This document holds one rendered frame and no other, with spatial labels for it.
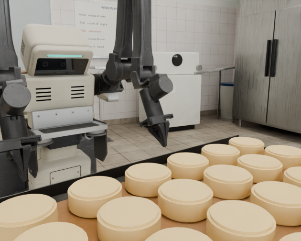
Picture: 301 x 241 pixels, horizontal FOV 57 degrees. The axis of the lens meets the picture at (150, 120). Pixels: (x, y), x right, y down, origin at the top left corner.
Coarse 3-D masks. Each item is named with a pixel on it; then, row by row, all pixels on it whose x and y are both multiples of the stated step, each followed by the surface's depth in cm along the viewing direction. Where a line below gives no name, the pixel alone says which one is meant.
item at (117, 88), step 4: (104, 72) 111; (100, 76) 111; (104, 76) 110; (104, 80) 109; (108, 80) 109; (112, 80) 109; (104, 84) 110; (108, 84) 110; (112, 84) 110; (116, 84) 112; (120, 84) 117; (104, 88) 112; (108, 88) 111; (112, 88) 112; (116, 88) 113; (120, 88) 116; (100, 92) 111; (104, 92) 112; (108, 92) 113; (112, 92) 115
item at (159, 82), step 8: (136, 72) 93; (136, 80) 92; (152, 80) 89; (160, 80) 86; (168, 80) 88; (136, 88) 95; (152, 88) 88; (160, 88) 86; (168, 88) 87; (152, 96) 89; (160, 96) 89
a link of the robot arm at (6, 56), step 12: (0, 0) 64; (0, 12) 64; (0, 24) 65; (0, 36) 65; (0, 48) 65; (12, 48) 67; (0, 60) 66; (12, 60) 67; (0, 72) 67; (12, 72) 69; (0, 84) 67
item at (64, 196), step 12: (204, 144) 42; (156, 156) 36; (168, 156) 37; (120, 168) 33; (72, 180) 29; (120, 180) 32; (24, 192) 26; (36, 192) 27; (48, 192) 28; (60, 192) 29
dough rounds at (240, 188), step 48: (240, 144) 39; (96, 192) 25; (144, 192) 28; (192, 192) 25; (240, 192) 27; (288, 192) 25; (0, 240) 20; (48, 240) 18; (96, 240) 21; (144, 240) 20; (192, 240) 18; (240, 240) 19; (288, 240) 18
